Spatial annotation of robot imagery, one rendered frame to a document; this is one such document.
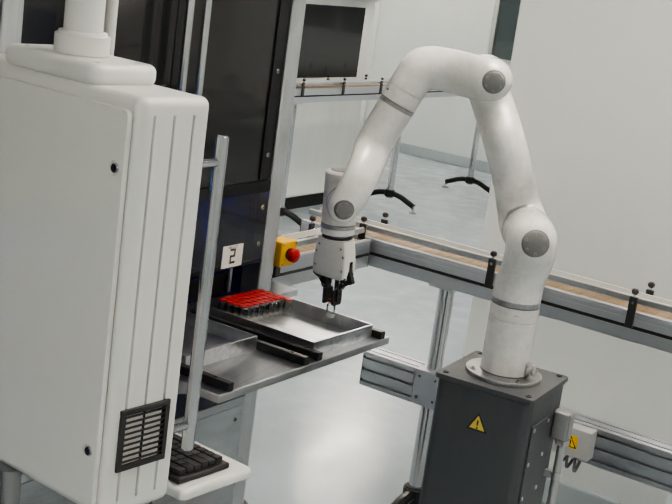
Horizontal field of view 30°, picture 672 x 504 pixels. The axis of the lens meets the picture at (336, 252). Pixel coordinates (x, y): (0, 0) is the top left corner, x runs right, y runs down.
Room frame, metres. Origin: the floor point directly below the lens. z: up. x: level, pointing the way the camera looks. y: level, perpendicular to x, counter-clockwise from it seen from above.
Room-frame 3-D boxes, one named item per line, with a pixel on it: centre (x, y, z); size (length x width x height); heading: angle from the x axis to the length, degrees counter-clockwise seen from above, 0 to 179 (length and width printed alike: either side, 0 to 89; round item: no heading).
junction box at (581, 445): (3.55, -0.78, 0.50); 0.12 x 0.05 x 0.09; 58
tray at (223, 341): (2.82, 0.37, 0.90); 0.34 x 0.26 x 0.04; 58
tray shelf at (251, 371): (2.93, 0.22, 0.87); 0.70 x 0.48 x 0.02; 148
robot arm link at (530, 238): (2.94, -0.45, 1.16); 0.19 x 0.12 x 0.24; 2
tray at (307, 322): (3.05, 0.09, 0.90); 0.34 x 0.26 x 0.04; 57
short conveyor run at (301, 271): (3.70, 0.13, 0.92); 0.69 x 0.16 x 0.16; 148
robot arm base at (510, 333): (2.98, -0.45, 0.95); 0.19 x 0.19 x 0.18
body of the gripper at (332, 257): (2.97, 0.00, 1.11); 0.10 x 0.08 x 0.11; 53
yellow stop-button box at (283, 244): (3.39, 0.16, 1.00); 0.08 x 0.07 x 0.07; 58
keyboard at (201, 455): (2.37, 0.35, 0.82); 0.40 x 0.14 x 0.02; 53
